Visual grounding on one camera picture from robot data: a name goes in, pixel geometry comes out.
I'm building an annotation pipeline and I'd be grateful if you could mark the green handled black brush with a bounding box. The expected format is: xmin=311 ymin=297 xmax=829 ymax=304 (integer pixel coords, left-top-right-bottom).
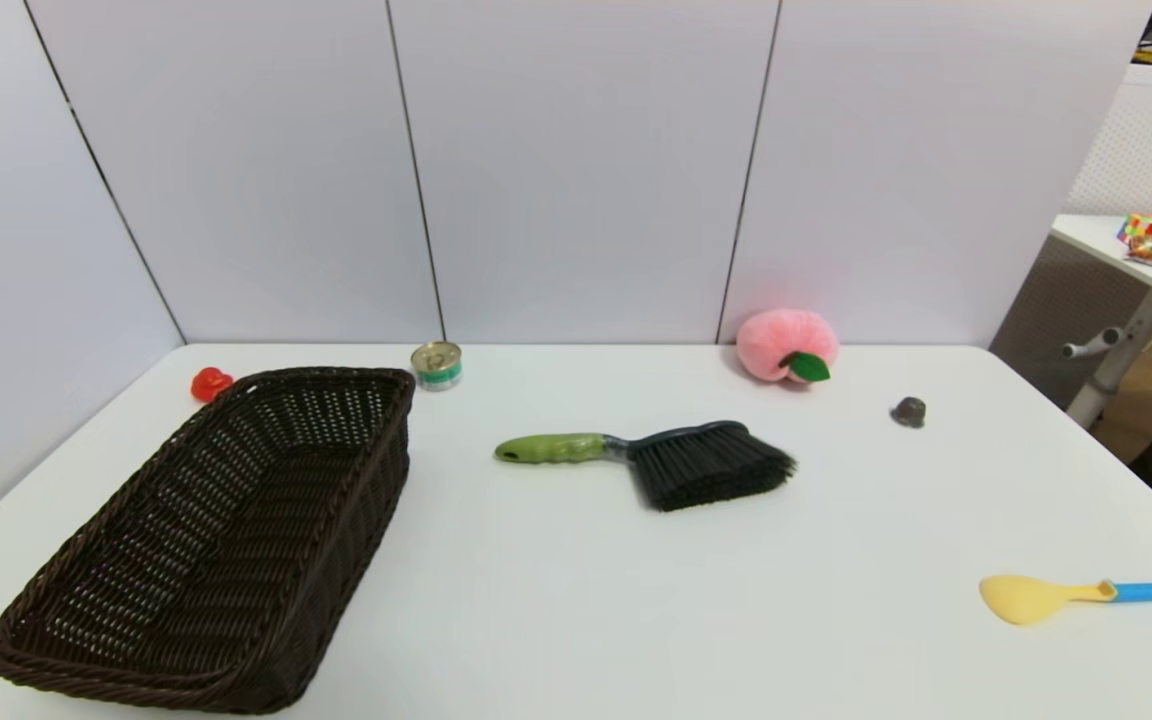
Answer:
xmin=494 ymin=420 xmax=797 ymax=513

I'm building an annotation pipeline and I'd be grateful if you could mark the pink plush peach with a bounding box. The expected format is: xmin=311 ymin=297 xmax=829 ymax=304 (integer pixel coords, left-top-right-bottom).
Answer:
xmin=736 ymin=308 xmax=841 ymax=385

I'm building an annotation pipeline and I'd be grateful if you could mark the brown wicker basket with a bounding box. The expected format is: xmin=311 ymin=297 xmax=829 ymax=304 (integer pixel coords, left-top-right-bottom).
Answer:
xmin=0 ymin=366 xmax=417 ymax=715

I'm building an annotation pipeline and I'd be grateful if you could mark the small tin can green label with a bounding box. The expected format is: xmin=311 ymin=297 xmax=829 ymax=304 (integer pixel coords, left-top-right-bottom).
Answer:
xmin=410 ymin=341 xmax=464 ymax=392

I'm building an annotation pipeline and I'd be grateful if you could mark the white side table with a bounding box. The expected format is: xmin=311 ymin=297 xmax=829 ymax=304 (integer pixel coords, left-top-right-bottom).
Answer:
xmin=1051 ymin=213 xmax=1152 ymax=429

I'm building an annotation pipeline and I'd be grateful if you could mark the yellow spoon blue handle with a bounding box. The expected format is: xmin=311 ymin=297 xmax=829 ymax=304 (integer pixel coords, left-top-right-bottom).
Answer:
xmin=979 ymin=574 xmax=1152 ymax=627

